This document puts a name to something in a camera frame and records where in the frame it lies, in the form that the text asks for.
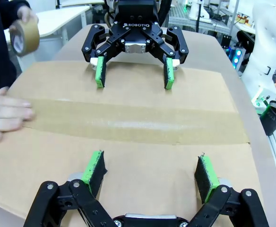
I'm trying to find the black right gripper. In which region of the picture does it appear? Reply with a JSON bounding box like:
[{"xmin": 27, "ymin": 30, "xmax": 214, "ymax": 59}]
[{"xmin": 81, "ymin": 20, "xmax": 190, "ymax": 91}]

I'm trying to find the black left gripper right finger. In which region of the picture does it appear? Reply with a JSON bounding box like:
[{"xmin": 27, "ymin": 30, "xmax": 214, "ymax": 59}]
[{"xmin": 187, "ymin": 153, "xmax": 271, "ymax": 227}]

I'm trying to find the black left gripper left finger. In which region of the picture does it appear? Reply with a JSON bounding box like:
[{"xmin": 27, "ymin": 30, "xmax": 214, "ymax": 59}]
[{"xmin": 23, "ymin": 150, "xmax": 116, "ymax": 227}]

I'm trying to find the brown cardboard shipping box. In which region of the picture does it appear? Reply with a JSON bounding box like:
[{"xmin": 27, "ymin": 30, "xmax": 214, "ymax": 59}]
[{"xmin": 0, "ymin": 60, "xmax": 252, "ymax": 222}]

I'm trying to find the brown packing tape roll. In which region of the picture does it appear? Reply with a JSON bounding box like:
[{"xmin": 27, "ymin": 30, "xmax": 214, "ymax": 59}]
[{"xmin": 9, "ymin": 17, "xmax": 41, "ymax": 58}]

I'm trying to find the person's left forearm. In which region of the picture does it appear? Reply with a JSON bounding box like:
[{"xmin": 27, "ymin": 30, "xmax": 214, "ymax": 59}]
[{"xmin": 4, "ymin": 0, "xmax": 31, "ymax": 11}]

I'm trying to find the person's right hand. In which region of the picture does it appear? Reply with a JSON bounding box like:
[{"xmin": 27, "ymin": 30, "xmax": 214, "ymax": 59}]
[{"xmin": 0, "ymin": 87, "xmax": 36, "ymax": 145}]

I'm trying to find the person's left hand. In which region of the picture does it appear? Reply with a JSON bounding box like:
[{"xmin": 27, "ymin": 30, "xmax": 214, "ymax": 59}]
[{"xmin": 9, "ymin": 5, "xmax": 40, "ymax": 33}]

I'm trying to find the brown tape strip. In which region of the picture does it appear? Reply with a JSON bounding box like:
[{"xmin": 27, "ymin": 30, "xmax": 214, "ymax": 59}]
[{"xmin": 22, "ymin": 98, "xmax": 251, "ymax": 145}]

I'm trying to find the large white table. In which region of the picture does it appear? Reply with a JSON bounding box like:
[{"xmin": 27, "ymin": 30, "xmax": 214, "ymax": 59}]
[{"xmin": 4, "ymin": 5, "xmax": 92, "ymax": 48}]

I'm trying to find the black cup with green holder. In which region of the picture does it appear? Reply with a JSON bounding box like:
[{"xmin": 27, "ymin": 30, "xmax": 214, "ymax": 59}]
[{"xmin": 260, "ymin": 100, "xmax": 276, "ymax": 137}]

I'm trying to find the device with blue lights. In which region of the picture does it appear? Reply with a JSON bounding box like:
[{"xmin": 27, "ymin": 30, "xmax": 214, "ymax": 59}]
[{"xmin": 231, "ymin": 48, "xmax": 243, "ymax": 70}]

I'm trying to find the black wrist camera block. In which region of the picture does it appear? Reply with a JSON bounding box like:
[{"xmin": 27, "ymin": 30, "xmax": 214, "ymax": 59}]
[{"xmin": 117, "ymin": 0, "xmax": 158, "ymax": 24}]

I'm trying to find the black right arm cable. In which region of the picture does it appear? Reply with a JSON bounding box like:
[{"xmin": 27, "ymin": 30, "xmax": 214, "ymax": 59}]
[{"xmin": 157, "ymin": 0, "xmax": 172, "ymax": 26}]

